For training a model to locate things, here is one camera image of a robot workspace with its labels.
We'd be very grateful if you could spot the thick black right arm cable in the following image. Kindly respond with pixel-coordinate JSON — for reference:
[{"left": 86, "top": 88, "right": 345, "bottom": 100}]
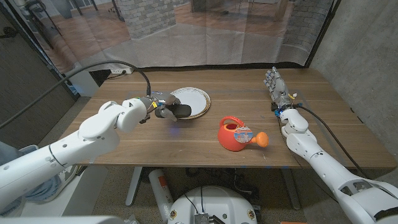
[{"left": 295, "top": 105, "right": 369, "bottom": 180}]

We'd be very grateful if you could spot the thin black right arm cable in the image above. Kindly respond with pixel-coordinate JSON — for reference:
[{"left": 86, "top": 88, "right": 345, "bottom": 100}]
[{"left": 278, "top": 119, "right": 340, "bottom": 203}]

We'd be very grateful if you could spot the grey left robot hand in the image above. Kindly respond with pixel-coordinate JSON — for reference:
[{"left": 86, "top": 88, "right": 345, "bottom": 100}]
[{"left": 141, "top": 93, "right": 183, "bottom": 123}]

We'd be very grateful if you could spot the orange toy watering can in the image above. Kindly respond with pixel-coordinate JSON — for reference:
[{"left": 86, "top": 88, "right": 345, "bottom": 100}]
[{"left": 217, "top": 115, "right": 270, "bottom": 152}]

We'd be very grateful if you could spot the white paper plate gold rim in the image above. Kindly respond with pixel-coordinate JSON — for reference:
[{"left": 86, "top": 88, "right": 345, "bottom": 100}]
[{"left": 170, "top": 86, "right": 211, "bottom": 120}]

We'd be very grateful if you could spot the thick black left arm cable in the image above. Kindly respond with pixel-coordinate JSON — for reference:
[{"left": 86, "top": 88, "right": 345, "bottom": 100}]
[{"left": 0, "top": 60, "right": 152, "bottom": 130}]

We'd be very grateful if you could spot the black wall hook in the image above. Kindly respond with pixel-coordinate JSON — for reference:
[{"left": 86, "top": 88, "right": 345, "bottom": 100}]
[{"left": 0, "top": 26, "right": 18, "bottom": 39}]

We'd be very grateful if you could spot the black floor cable bundle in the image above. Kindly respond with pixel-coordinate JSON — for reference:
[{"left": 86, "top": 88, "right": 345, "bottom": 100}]
[{"left": 185, "top": 167, "right": 261, "bottom": 203}]

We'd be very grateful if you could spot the black power cord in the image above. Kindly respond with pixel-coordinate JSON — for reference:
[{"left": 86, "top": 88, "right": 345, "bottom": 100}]
[{"left": 105, "top": 70, "right": 127, "bottom": 81}]

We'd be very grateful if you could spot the printed room backdrop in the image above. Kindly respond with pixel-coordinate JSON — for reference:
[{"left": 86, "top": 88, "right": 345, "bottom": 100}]
[{"left": 6, "top": 0, "right": 335, "bottom": 74}]

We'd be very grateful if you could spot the white cylinder orange label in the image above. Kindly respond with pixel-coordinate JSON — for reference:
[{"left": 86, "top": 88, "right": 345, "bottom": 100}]
[{"left": 148, "top": 169, "right": 174, "bottom": 222}]

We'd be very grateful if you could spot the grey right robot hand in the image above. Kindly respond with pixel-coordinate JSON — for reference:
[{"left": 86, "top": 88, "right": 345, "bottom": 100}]
[{"left": 263, "top": 66, "right": 296, "bottom": 109}]

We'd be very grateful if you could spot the black backdrop stand pole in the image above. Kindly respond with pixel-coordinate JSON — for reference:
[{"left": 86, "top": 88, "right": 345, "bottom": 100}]
[
  {"left": 304, "top": 0, "right": 342, "bottom": 68},
  {"left": 0, "top": 0, "right": 80, "bottom": 100}
]

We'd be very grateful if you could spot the dark grey glasses case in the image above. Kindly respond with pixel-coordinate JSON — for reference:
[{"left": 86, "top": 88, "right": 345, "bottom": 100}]
[{"left": 169, "top": 103, "right": 193, "bottom": 119}]

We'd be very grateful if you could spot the white round robot torso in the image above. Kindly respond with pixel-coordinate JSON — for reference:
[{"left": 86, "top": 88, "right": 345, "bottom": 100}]
[{"left": 167, "top": 185, "right": 258, "bottom": 224}]

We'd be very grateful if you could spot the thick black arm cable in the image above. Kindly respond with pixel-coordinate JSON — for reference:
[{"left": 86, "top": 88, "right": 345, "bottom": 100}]
[
  {"left": 0, "top": 60, "right": 152, "bottom": 130},
  {"left": 295, "top": 105, "right": 369, "bottom": 180}
]

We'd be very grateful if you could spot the person in blue jeans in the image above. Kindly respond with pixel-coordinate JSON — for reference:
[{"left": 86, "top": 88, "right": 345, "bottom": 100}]
[{"left": 0, "top": 141, "right": 63, "bottom": 215}]

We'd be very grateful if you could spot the white robot shoulder cover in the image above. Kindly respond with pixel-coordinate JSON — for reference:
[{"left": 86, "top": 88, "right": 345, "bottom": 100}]
[{"left": 0, "top": 216, "right": 125, "bottom": 224}]

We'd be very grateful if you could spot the grey table leg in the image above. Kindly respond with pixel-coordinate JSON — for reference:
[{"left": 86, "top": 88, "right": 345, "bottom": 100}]
[
  {"left": 281, "top": 168, "right": 302, "bottom": 211},
  {"left": 125, "top": 166, "right": 144, "bottom": 207}
]

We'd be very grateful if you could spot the white cabinet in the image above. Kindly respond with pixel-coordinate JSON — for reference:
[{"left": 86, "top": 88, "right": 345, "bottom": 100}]
[{"left": 64, "top": 63, "right": 100, "bottom": 97}]

